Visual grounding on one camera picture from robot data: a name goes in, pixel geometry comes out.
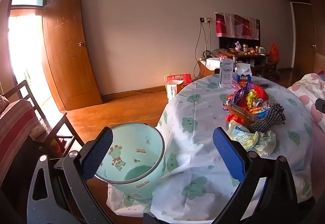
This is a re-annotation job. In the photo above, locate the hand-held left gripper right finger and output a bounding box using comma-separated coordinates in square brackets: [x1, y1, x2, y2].
[213, 126, 299, 224]

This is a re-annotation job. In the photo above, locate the black television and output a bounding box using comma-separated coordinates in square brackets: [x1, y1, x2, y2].
[219, 19, 261, 49]

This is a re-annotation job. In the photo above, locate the tall white milk carton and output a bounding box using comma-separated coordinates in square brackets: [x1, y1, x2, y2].
[219, 58, 234, 89]

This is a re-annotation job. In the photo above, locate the orange plastic bag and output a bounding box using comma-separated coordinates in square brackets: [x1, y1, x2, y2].
[269, 43, 280, 62]

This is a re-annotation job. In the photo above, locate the red striped cloth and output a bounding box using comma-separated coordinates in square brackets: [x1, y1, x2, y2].
[0, 98, 40, 176]

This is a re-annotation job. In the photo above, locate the red gift box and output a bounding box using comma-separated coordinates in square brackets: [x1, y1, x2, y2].
[166, 73, 191, 85]

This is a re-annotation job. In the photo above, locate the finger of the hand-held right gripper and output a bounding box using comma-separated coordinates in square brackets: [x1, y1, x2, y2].
[315, 98, 325, 114]

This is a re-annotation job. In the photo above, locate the yellow wrapper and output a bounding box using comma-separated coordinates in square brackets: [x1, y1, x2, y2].
[244, 92, 257, 107]

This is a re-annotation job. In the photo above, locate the red container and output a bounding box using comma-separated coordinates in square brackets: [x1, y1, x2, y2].
[51, 138, 63, 156]

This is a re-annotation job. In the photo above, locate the dark wooden chair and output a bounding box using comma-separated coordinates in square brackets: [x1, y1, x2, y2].
[0, 80, 85, 161]

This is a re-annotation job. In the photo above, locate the purple foil wrapper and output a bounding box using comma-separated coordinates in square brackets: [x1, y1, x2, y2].
[232, 82, 252, 105]

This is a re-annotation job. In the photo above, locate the red foam fruit net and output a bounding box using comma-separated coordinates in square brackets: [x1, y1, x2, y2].
[225, 112, 242, 123]
[250, 85, 270, 102]

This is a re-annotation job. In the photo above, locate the blue gable-top carton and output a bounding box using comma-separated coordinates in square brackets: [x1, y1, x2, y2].
[234, 63, 252, 85]

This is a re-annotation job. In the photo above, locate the mint green cartoon bin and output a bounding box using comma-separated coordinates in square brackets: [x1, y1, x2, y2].
[94, 122, 165, 200]

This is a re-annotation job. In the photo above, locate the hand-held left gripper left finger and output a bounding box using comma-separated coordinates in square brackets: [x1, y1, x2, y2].
[27, 127, 113, 224]

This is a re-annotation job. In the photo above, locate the pink spotted blanket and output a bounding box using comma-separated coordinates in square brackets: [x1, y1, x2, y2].
[288, 70, 325, 123]

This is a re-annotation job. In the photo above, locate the wooden television stand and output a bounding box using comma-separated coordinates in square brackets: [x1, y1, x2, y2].
[213, 49, 278, 79]

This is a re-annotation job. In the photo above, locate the black hanging cable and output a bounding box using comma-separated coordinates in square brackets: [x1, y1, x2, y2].
[194, 22, 204, 79]

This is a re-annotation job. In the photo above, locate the wooden wardrobe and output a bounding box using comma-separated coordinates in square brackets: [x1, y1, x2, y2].
[275, 0, 319, 74]

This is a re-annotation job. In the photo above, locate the white paper bag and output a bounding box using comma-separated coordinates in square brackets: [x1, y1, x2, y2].
[165, 75, 184, 101]

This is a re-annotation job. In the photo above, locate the checked grey cloth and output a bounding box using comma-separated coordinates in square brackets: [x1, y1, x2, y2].
[247, 102, 286, 133]

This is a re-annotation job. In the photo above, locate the blue and orange wrapper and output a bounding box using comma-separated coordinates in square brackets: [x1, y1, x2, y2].
[251, 107, 272, 118]

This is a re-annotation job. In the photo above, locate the white tissue pack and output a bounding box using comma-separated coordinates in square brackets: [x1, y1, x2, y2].
[30, 122, 47, 139]

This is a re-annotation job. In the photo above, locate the long orange snack wrapper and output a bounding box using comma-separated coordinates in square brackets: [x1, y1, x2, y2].
[223, 101, 257, 123]

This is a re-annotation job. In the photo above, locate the wooden door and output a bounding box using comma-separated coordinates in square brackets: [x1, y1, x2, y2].
[42, 0, 103, 111]

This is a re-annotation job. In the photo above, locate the yellow-green plastic bag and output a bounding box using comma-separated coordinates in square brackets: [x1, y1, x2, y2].
[226, 120, 277, 156]

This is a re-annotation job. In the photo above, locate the white hanging cable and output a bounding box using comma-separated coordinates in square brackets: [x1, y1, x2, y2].
[204, 22, 212, 58]

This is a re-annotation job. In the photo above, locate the small wooden cabinet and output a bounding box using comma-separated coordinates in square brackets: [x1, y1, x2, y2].
[198, 58, 216, 79]

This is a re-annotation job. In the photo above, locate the flat white box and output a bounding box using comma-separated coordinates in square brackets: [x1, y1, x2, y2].
[206, 58, 221, 70]

